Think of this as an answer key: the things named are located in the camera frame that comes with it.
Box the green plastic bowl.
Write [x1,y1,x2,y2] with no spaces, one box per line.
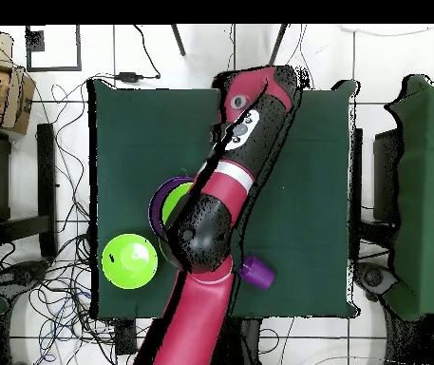
[101,233,160,290]
[161,182,196,226]

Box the purple plastic bowl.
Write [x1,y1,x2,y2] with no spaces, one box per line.
[147,175,196,239]

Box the purple plastic cup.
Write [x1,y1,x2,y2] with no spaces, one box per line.
[237,254,276,291]

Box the black power adapter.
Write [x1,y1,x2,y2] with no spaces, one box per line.
[115,70,145,83]

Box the black tripod leg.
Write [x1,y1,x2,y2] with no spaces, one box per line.
[268,24,289,67]
[170,24,187,57]

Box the grey stand foot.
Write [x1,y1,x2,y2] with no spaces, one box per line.
[354,261,398,301]

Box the black stand foot with knob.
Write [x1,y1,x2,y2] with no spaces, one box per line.
[0,258,54,291]

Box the brown cardboard box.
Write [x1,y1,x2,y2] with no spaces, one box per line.
[0,29,37,136]

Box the black bench frame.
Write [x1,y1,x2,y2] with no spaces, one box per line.
[0,123,59,259]

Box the black square frame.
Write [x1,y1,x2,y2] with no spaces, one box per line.
[25,24,83,72]

